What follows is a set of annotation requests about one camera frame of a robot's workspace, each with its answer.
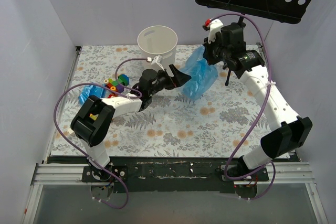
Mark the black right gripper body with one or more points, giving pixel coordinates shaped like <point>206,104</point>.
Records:
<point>208,51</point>

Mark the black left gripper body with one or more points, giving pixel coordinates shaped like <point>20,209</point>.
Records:
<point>169,80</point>

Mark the blue plastic trash bag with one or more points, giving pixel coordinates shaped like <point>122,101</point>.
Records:
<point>202,75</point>

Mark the blue bag piece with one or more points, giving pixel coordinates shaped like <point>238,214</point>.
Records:
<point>87,91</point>

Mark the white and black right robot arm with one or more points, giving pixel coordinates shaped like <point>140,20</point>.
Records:
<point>288,130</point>

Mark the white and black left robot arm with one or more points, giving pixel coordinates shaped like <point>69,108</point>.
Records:
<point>93,120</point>

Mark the white cylindrical trash bin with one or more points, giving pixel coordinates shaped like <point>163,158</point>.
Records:
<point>159,40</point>

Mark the colourful toy block pile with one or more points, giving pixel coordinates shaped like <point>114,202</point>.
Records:
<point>117,85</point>

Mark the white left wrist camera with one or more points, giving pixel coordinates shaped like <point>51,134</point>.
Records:
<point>155,63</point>

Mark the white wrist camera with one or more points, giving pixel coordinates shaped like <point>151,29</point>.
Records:
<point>155,63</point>
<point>212,26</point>

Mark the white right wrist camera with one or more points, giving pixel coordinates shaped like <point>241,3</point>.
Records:
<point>212,26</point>

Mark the black scratched base plate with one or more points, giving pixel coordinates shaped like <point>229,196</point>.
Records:
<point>145,174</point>

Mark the aluminium rail frame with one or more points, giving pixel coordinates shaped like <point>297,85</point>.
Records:
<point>285,192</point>

